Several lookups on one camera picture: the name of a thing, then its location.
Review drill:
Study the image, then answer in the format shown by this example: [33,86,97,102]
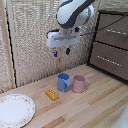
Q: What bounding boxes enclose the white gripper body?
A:
[45,28,81,49]

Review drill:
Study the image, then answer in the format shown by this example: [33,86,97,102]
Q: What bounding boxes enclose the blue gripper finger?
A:
[53,48,59,58]
[65,47,72,56]

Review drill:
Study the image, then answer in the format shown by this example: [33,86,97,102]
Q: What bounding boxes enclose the bright blue vase mug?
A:
[56,72,72,93]

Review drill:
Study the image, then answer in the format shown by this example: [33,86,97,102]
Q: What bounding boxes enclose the woven bamboo screen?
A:
[7,0,101,88]

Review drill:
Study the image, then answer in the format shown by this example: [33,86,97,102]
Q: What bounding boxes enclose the pink mug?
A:
[72,74,91,94]

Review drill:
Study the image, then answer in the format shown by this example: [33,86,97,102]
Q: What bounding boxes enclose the yellow rectangular block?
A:
[45,88,60,102]

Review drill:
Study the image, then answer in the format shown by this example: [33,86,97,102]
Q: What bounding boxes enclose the dark brown drawer cabinet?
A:
[87,9,128,82]

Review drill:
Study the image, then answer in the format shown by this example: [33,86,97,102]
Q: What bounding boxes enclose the white floral rimmed plate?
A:
[0,93,37,128]

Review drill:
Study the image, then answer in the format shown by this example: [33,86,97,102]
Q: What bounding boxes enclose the grey rounded object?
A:
[110,105,128,128]

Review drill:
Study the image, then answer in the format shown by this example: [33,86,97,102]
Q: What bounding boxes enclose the silver drawer handle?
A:
[96,55,123,68]
[106,28,128,37]

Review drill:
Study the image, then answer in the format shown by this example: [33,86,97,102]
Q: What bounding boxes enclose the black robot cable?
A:
[79,15,128,37]

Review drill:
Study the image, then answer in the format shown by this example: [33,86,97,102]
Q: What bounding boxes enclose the wooden post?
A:
[0,0,17,90]

